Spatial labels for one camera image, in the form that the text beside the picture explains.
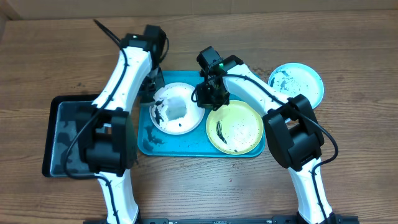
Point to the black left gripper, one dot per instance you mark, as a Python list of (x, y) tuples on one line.
[(159, 83)]

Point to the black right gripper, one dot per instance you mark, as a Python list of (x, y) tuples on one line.
[(209, 99)]

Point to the white plate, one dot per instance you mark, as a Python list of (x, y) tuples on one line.
[(179, 126)]

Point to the light blue plate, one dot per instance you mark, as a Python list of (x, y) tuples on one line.
[(297, 78)]

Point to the dark green sponge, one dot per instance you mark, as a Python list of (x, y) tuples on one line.
[(176, 108)]

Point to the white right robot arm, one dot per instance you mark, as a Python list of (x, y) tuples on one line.
[(293, 134)]

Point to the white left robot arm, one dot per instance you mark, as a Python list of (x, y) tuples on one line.
[(105, 133)]

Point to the blue plastic tray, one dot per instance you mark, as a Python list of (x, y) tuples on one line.
[(153, 142)]

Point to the black water tray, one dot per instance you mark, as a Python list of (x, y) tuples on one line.
[(60, 133)]

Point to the yellow-rimmed plate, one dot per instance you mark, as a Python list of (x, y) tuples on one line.
[(234, 129)]

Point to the cardboard backdrop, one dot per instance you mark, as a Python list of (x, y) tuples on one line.
[(69, 9)]

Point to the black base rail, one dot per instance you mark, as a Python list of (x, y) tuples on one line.
[(283, 219)]

